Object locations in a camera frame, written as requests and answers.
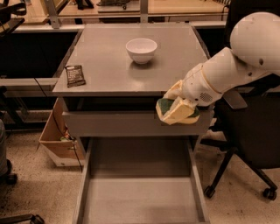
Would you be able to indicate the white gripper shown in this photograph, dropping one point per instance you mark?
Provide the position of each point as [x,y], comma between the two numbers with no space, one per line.
[198,87]

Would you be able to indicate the green yellow sponge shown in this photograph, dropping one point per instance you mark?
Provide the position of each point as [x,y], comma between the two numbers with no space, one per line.
[164,105]

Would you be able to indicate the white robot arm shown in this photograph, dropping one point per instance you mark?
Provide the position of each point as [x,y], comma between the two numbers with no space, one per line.
[254,52]

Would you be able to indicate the grey drawer cabinet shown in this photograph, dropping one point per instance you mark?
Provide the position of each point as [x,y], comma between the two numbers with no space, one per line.
[115,82]

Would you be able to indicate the grey open middle drawer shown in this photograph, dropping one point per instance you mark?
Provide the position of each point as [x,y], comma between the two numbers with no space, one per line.
[140,180]

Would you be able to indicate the grey top drawer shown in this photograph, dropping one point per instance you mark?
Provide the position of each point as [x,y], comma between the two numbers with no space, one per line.
[126,123]

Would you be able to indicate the white ceramic bowl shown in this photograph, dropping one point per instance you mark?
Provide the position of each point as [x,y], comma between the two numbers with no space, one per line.
[141,50]

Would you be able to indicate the black office chair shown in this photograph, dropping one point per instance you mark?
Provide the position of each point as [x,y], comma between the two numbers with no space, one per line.
[252,132]

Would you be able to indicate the dark snack packet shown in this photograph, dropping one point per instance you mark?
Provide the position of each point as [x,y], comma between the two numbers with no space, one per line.
[75,76]

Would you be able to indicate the cardboard box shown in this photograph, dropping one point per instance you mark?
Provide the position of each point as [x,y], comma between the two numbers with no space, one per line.
[57,143]

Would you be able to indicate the black chair left edge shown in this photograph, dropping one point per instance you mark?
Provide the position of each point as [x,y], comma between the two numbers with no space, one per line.
[10,178]

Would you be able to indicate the grey metal post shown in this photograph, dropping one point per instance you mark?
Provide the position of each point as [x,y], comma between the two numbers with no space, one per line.
[53,14]

